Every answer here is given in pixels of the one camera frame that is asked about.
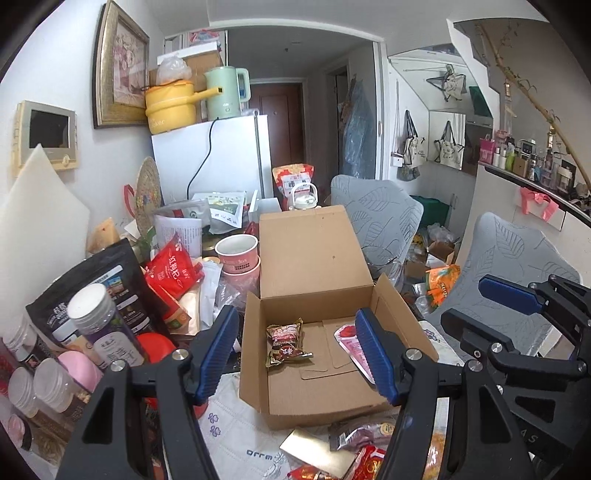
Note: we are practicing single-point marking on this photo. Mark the gold card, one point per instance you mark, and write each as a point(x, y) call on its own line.
point(314, 452)

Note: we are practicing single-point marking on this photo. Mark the pink paper cup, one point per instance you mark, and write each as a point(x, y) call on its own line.
point(242, 286)
point(238, 258)

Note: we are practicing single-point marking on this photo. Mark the row of cosmetic bottles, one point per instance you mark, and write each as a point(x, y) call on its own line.
point(531, 166)

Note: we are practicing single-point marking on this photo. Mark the dark label plastic jar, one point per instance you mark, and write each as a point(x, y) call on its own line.
point(92, 314)

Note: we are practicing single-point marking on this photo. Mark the red plastic container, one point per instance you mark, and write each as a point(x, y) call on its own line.
point(157, 348)

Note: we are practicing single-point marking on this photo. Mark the red yellow large bag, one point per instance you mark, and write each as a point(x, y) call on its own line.
point(293, 177)

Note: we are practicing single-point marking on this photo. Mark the pink bottle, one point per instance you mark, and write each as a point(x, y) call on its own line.
point(81, 369)

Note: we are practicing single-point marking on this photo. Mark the green white pouch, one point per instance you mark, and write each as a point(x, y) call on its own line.
point(224, 207)

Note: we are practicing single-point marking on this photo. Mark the round woven trivet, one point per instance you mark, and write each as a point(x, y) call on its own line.
point(148, 184)

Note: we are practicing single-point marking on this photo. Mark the pink tray snack packet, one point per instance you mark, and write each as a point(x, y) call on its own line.
point(346, 339)

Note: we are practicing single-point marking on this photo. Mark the white fridge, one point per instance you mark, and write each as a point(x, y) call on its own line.
point(231, 157)

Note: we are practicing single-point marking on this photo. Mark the red snack bag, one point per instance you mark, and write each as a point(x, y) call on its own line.
point(173, 272)

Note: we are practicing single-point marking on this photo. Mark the green bin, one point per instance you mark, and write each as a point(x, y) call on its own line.
point(431, 210)

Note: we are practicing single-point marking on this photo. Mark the gold framed picture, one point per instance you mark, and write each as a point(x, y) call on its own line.
point(122, 69)

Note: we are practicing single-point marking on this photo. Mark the white storage box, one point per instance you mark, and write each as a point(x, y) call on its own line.
point(203, 37)

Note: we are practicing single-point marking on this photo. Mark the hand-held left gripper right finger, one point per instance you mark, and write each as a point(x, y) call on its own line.
point(376, 355)

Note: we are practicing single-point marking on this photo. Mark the cluster of clear spice jars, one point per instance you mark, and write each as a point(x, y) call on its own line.
point(53, 383)

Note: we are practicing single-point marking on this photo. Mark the bamboo stalk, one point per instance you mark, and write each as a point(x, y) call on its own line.
point(531, 92)

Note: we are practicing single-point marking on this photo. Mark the green electric kettle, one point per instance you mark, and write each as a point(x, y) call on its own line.
point(221, 97)

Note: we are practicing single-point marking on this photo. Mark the pink ribbon bow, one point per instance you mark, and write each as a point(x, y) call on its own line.
point(538, 201)

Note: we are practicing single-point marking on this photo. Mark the cream wall intercom panel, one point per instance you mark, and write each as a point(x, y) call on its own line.
point(46, 129)

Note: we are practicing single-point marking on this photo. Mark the white printed paper bag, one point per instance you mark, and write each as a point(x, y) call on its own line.
point(178, 233)

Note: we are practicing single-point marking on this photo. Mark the brown cardboard box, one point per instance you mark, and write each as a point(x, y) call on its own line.
point(304, 258)

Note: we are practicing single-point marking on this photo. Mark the yellow orange snack packet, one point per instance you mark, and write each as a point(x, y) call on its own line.
point(436, 447)

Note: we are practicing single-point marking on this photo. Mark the small red gold packet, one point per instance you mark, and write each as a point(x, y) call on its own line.
point(307, 474)

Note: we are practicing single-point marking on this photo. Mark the white foam board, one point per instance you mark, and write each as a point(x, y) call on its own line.
point(37, 207)

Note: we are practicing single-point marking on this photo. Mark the white paper box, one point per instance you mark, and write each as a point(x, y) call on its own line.
point(265, 205)

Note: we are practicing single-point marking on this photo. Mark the orange snack bag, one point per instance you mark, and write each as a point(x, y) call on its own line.
point(441, 286)

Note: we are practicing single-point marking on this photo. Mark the white printed snack packet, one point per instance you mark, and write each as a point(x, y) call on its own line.
point(438, 346)

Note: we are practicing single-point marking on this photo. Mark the black standing pouch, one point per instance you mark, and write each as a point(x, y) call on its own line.
point(124, 277)

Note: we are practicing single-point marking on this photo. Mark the open cardboard floor box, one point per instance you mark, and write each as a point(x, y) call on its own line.
point(441, 254)

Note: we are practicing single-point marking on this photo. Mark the grey leaf pattern chair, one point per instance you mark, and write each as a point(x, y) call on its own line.
point(508, 249)
point(378, 217)

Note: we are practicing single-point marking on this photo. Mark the cardboard storage box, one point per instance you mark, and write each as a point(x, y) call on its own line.
point(205, 62)

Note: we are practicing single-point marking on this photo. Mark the dark red snack packet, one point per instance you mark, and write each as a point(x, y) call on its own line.
point(360, 434)

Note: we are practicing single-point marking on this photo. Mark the blue plastic garment cover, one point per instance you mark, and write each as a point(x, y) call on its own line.
point(358, 134)

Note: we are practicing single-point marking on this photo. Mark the brown door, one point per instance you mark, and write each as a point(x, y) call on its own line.
point(281, 124)

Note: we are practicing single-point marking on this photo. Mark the red yellow snack pouch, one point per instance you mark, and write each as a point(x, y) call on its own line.
point(175, 318)

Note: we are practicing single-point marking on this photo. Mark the glass measuring cup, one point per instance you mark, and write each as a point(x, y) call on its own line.
point(390, 272)

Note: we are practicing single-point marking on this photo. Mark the canvas tote bag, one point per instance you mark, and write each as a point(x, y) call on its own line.
point(413, 150)

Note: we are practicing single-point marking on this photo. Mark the red cartoon snack packet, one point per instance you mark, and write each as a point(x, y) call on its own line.
point(369, 464)

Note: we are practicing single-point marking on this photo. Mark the yellow pot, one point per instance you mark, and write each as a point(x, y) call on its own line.
point(171, 110)

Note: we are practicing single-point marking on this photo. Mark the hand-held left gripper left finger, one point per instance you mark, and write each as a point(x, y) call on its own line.
point(217, 355)

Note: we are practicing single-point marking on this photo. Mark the brown pink snack packet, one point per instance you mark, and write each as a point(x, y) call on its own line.
point(286, 346)

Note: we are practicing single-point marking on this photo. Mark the clear plastic bag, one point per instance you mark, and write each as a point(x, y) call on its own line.
point(173, 69)

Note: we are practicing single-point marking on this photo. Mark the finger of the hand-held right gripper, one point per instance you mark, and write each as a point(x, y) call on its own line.
point(466, 327)
point(508, 294)

